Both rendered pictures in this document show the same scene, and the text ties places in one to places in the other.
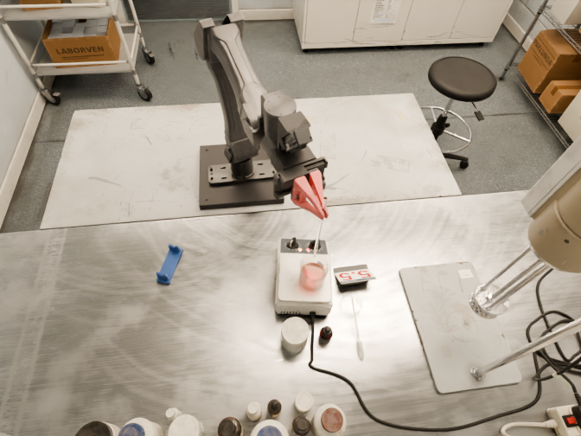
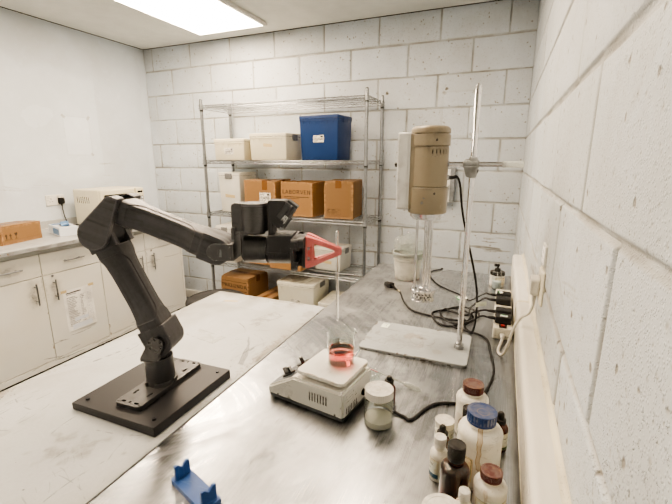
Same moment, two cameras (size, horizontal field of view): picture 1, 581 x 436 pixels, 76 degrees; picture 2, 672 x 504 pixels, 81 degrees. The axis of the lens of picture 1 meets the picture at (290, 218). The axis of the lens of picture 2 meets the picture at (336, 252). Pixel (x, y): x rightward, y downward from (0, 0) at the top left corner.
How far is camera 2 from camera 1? 0.71 m
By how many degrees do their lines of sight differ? 61
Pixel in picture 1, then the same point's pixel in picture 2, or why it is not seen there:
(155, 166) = (22, 459)
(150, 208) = (80, 487)
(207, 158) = (101, 401)
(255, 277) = (289, 423)
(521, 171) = not seen: hidden behind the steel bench
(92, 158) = not seen: outside the picture
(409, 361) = (434, 371)
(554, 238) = (429, 197)
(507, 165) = not seen: hidden behind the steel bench
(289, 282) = (331, 373)
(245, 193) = (188, 390)
